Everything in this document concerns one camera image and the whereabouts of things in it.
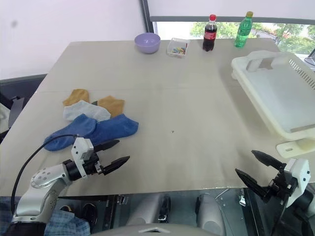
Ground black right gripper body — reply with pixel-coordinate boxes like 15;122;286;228
266;164;298;199

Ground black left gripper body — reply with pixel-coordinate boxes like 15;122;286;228
82;152;109;176

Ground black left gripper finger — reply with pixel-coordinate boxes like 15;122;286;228
94;139;121;153
101;155;130;176

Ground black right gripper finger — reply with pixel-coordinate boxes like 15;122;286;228
235;168;271;203
251;149;286;172

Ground blue ankle sock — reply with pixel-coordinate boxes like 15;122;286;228
43;114;98;152
90;113;139;146

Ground white plastic basket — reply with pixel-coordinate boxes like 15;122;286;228
230;50;315;143

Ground clear plastic container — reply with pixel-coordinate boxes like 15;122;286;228
166;37;191;59

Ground mustard yellow ankle sock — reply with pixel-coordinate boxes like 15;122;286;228
97;95;126;118
62;88;91;107

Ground light grey ankle sock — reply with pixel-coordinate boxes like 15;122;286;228
63;100;111;123

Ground silver robot leg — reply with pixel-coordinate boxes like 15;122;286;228
196;194;226;236

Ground blue plaid cloth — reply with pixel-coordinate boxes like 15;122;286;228
0;195;91;236

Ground silver robot torso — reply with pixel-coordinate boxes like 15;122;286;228
91;222;205;236

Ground black chair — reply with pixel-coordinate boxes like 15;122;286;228
0;73;48;146

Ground purple plastic bowl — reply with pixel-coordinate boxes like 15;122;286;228
134;33;161;54

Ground colourful plastic clips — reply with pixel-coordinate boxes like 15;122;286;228
172;44;188;54

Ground green plastic bottle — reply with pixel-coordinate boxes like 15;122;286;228
233;11;254;48

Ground cola bottle with red cap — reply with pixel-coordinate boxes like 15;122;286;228
202;14;218;52

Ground white roller blind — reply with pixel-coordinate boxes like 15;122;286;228
147;0;315;17

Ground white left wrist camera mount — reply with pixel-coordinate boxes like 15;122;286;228
70;137;95;178

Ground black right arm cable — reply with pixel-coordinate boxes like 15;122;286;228
269;191;290;236

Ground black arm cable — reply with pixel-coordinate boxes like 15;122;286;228
10;134;79;214
269;191;290;236

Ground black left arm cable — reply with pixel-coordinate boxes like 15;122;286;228
10;134;79;214

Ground dark grey window frame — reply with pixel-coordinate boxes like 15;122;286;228
142;0;315;35

